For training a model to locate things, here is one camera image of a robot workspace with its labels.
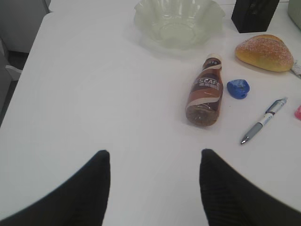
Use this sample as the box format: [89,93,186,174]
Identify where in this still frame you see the black mesh pen holder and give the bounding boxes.
[231,0,279,33]

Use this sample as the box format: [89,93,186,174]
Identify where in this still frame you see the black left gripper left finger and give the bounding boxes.
[0,150,111,226]

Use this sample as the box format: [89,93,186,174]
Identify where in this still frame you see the pink pencil sharpener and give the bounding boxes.
[294,106,301,120]

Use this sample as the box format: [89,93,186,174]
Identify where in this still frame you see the blue pencil sharpener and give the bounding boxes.
[227,79,250,99]

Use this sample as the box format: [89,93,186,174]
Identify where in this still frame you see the pale green wavy plate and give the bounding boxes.
[134,0,225,49]

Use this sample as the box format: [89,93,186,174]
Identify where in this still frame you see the blue grey ballpoint pen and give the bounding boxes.
[240,97,288,145]

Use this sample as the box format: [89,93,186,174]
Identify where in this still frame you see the brown Nescafe coffee bottle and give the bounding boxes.
[185,53,223,127]

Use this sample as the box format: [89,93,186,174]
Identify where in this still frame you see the paper with pink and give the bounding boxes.
[291,60,301,79]

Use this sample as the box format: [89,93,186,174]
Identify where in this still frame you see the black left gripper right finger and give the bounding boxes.
[199,149,301,226]

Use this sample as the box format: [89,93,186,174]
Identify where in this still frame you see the sugared bread bun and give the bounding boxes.
[235,34,294,72]

